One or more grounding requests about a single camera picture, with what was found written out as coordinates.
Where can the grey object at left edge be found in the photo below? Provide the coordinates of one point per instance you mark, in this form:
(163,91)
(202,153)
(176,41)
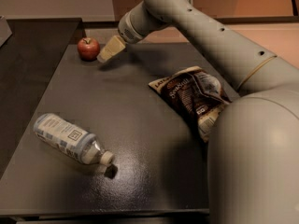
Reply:
(5,31)

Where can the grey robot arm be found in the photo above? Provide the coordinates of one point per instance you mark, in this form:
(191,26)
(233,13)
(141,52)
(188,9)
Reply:
(253,150)

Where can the red apple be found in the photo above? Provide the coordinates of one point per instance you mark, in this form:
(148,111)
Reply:
(88,48)

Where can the brown chip bag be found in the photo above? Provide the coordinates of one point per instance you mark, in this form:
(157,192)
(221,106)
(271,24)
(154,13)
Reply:
(194,94)

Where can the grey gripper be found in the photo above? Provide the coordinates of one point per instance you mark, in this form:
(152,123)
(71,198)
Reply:
(126,32)

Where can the clear plastic water bottle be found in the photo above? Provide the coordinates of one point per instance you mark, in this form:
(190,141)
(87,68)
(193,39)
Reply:
(72,140)

